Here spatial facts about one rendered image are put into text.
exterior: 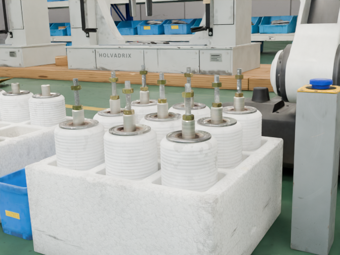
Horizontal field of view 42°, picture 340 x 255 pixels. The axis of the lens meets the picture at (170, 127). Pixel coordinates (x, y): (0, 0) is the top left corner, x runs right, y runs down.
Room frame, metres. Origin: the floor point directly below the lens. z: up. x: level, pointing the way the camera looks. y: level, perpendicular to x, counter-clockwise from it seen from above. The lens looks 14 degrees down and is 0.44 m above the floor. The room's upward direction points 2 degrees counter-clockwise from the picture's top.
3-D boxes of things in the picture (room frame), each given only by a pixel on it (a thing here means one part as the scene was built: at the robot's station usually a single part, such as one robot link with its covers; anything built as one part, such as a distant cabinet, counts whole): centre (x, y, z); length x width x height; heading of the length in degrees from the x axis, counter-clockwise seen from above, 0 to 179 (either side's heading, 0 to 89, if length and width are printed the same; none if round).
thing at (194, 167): (0.70, -0.03, 0.16); 0.10 x 0.10 x 0.18
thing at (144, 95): (1.03, 0.06, 0.26); 0.02 x 0.02 x 0.03
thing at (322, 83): (0.79, -0.28, 0.32); 0.04 x 0.04 x 0.02
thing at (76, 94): (0.82, 0.17, 0.30); 0.01 x 0.01 x 0.08
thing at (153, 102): (1.03, 0.06, 0.25); 0.08 x 0.08 x 0.01
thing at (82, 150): (0.82, 0.17, 0.16); 0.10 x 0.10 x 0.18
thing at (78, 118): (0.82, 0.17, 0.26); 0.02 x 0.02 x 0.03
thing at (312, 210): (0.79, -0.28, 0.16); 0.07 x 0.07 x 0.31; 60
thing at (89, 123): (0.82, 0.17, 0.25); 0.08 x 0.08 x 0.01
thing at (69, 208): (0.87, 0.01, 0.09); 0.39 x 0.39 x 0.18; 60
